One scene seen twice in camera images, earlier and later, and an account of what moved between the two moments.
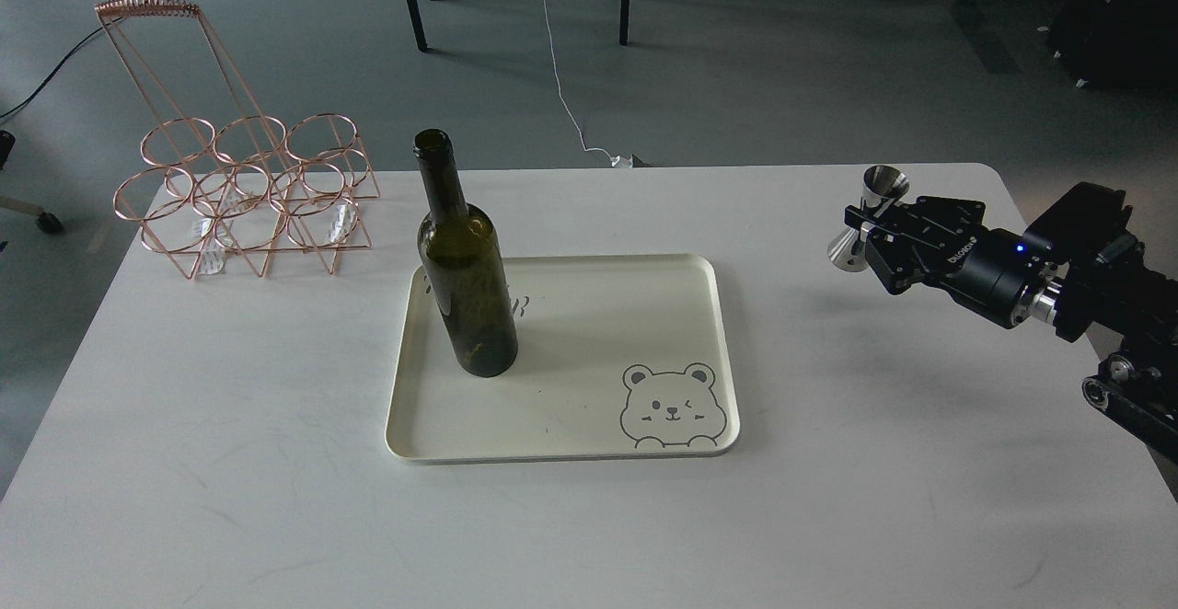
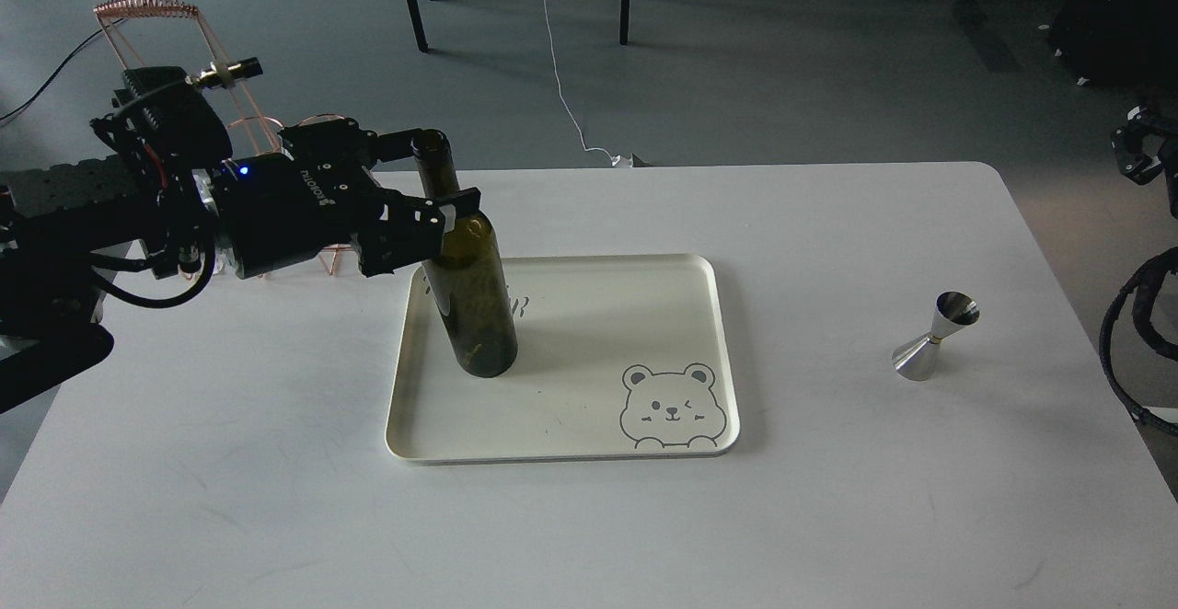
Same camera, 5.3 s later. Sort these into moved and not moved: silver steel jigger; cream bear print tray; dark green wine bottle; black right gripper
Moved: black right gripper; silver steel jigger
Not moved: cream bear print tray; dark green wine bottle
